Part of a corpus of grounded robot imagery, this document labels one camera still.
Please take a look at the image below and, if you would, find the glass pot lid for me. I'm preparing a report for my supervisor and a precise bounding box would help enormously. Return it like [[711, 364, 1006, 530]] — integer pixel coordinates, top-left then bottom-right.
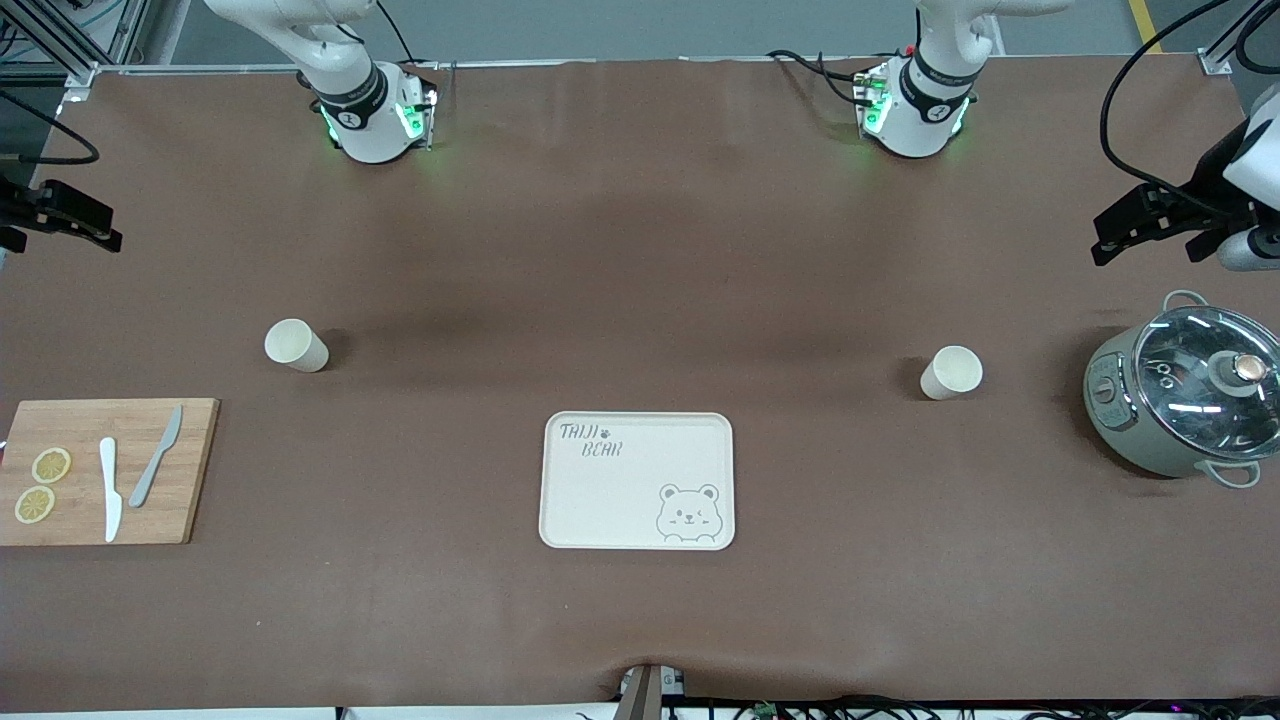
[[1133, 305, 1280, 461]]

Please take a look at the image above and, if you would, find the black right base cable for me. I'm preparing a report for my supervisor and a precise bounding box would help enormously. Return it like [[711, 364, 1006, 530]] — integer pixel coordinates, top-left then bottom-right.
[[375, 0, 419, 67]]

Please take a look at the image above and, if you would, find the black base cable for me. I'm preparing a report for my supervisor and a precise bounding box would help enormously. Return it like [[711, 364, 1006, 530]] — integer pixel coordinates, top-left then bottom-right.
[[767, 48, 867, 106], [375, 0, 419, 67]]

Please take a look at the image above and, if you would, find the wooden cutting board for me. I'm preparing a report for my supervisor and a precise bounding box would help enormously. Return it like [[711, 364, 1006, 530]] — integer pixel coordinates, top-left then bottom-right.
[[0, 398, 220, 547]]

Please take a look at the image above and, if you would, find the brown table cover mat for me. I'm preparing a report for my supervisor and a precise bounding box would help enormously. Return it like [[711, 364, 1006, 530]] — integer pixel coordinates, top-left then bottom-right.
[[0, 55, 1280, 713]]

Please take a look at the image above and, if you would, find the metal table edge bracket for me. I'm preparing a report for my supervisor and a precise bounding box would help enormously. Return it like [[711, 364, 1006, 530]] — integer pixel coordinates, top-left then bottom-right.
[[618, 663, 691, 720]]

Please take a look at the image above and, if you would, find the white plastic knife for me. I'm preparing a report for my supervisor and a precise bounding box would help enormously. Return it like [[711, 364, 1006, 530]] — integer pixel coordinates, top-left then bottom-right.
[[98, 437, 124, 544]]

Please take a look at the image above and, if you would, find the white plastic cup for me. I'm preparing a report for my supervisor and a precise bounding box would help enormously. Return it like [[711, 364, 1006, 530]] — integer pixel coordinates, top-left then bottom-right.
[[919, 345, 984, 402], [264, 318, 330, 374]]

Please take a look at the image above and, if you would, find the cream bear print tray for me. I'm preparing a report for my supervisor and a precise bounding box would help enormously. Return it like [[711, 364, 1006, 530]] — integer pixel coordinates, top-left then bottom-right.
[[539, 411, 736, 551]]

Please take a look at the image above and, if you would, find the green electric cooking pot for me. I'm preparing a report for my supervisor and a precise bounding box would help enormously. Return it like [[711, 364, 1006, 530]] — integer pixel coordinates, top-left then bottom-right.
[[1083, 290, 1280, 490]]

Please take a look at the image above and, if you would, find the grey plastic knife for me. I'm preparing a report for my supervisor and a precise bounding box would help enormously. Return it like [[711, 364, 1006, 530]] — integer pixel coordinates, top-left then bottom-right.
[[128, 405, 185, 509]]

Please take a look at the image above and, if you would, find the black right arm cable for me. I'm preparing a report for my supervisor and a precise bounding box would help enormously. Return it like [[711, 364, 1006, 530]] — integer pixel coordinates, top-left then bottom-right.
[[0, 90, 102, 167]]

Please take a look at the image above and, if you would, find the black left base cable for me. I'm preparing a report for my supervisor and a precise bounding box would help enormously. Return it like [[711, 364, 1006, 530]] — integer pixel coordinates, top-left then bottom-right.
[[767, 48, 867, 106]]

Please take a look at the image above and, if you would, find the aluminium frame post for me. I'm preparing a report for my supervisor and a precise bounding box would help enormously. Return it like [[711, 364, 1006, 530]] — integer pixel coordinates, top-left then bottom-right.
[[0, 0, 191, 96], [1198, 0, 1280, 77]]

